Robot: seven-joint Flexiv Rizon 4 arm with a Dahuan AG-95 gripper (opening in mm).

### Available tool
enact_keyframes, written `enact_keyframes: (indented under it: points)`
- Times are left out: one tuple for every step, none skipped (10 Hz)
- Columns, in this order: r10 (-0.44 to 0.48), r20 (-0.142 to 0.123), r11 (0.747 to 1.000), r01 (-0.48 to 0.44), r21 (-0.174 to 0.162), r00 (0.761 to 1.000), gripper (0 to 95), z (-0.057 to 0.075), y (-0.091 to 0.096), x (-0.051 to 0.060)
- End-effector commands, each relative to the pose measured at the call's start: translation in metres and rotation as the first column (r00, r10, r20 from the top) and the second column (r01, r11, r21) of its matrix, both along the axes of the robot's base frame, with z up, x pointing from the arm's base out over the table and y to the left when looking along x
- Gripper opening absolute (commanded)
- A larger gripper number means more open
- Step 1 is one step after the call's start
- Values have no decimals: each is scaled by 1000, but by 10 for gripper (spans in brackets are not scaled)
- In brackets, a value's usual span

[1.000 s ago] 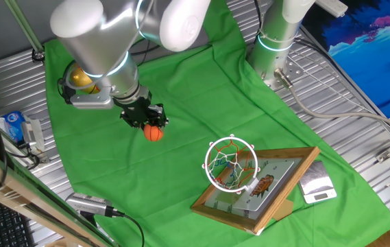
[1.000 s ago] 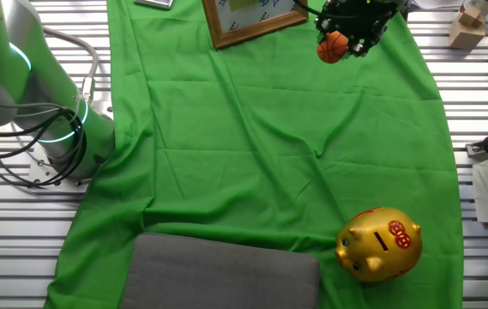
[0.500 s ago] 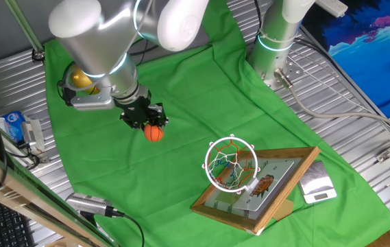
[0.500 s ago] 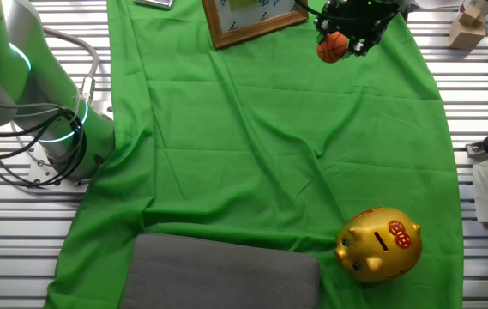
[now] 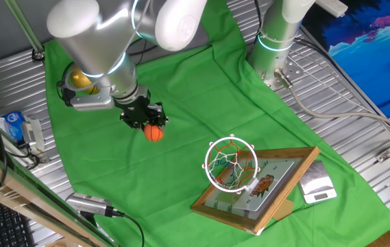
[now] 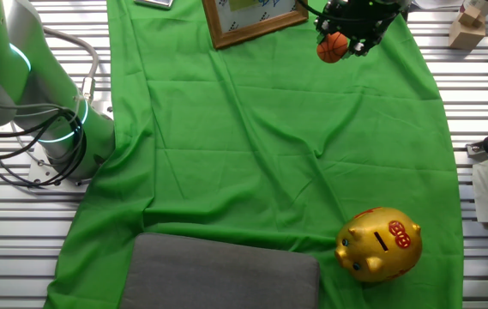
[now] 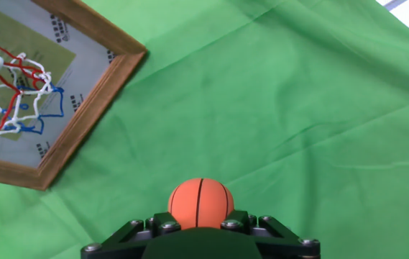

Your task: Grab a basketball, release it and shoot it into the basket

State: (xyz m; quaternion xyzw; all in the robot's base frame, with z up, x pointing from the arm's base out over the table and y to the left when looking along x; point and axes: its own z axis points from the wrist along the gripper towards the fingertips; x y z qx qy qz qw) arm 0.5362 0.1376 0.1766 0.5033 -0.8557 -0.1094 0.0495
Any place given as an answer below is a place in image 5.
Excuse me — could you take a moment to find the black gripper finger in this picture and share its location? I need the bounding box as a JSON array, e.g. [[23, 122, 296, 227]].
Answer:
[[120, 114, 145, 131], [147, 102, 169, 129]]

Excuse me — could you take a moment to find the white power strip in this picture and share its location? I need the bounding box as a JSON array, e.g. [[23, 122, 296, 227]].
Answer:
[[314, 0, 349, 18]]

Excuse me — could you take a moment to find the wooden beam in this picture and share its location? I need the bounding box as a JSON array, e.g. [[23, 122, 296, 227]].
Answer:
[[0, 139, 120, 247]]

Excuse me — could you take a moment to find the golden piggy bank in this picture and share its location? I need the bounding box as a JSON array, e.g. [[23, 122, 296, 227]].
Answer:
[[69, 67, 100, 96]]

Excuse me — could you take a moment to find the white toy basketball hoop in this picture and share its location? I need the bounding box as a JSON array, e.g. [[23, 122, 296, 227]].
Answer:
[[202, 134, 295, 213]]

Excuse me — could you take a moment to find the small orange basketball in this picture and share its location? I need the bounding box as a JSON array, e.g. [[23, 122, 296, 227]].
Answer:
[[143, 123, 165, 143]]

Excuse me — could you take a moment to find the black camera cable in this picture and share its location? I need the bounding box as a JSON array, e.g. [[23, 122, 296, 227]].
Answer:
[[111, 209, 146, 247]]

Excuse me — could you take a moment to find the grey cable with connector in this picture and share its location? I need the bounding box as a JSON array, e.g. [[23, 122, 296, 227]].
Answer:
[[273, 67, 390, 138]]

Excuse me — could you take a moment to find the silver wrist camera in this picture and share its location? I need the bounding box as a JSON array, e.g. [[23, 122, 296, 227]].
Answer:
[[70, 94, 115, 112]]

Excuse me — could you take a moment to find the wooden picture frame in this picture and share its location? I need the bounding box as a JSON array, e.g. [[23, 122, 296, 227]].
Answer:
[[190, 146, 321, 237]]

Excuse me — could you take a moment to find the blue tissue pack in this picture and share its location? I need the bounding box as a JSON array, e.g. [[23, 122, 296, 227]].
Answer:
[[2, 110, 27, 143]]

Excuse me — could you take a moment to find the silver digital scale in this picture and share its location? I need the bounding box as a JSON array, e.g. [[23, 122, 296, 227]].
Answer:
[[297, 160, 338, 205]]

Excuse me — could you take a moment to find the silver metal camera bracket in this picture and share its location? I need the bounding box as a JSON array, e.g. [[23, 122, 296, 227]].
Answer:
[[26, 145, 51, 165]]

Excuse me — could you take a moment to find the green metal strut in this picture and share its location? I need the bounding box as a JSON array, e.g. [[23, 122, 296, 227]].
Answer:
[[4, 0, 47, 63]]

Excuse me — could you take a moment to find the silver ribbed depth camera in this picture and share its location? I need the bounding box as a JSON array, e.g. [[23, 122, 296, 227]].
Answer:
[[64, 191, 115, 219]]

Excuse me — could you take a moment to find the green cloth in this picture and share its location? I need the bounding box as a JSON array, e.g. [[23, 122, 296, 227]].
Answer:
[[43, 0, 390, 247]]

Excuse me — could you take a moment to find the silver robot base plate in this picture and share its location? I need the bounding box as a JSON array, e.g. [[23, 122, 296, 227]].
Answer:
[[263, 51, 306, 91]]

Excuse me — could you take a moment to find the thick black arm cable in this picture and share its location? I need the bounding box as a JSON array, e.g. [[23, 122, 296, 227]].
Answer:
[[127, 38, 158, 67], [56, 60, 79, 108]]

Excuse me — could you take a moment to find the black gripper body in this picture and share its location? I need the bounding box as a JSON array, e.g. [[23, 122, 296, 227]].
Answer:
[[114, 95, 154, 127]]

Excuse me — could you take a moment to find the blue printed mat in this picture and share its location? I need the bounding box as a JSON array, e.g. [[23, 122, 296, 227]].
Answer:
[[302, 0, 390, 119]]

